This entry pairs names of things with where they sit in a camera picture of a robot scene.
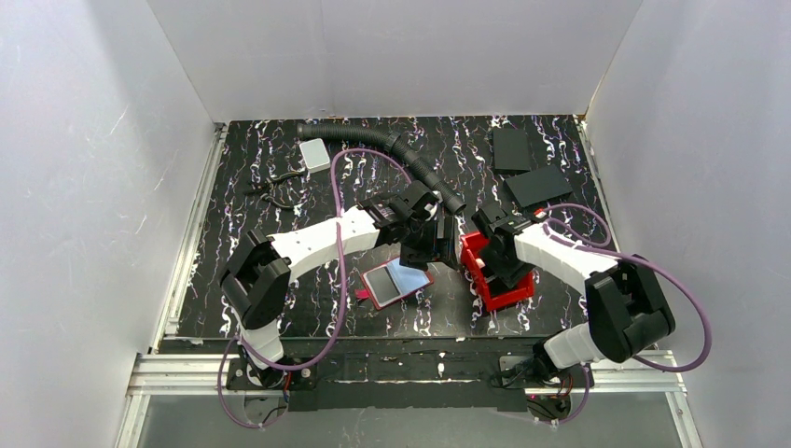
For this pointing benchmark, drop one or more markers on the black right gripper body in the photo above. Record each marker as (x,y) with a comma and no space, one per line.
(494,260)

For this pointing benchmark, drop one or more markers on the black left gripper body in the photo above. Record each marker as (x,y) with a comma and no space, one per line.
(429,245)

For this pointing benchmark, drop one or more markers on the red plastic tray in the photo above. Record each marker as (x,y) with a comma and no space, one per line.
(493,292)

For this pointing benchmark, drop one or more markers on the red card holder wallet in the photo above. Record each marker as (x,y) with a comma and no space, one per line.
(362,295)

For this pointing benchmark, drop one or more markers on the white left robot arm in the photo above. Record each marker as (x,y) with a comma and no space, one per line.
(257,276)

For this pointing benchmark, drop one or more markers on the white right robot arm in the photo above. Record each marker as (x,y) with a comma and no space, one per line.
(627,310)

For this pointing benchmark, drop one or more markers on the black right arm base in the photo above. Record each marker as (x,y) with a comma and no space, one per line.
(571,385)

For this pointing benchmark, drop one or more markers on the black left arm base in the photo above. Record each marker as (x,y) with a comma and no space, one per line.
(245,375)

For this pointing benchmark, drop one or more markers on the black flat pad lower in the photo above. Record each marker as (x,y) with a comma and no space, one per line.
(538,186)

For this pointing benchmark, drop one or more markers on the black flat pad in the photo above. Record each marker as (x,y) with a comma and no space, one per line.
(510,151)
(538,186)

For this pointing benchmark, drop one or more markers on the black flat pad upper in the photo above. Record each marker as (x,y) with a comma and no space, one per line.
(510,151)

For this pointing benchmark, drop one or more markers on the small grey box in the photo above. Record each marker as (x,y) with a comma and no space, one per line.
(314,155)

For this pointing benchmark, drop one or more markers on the black pliers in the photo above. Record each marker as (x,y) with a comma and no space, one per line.
(265,188)

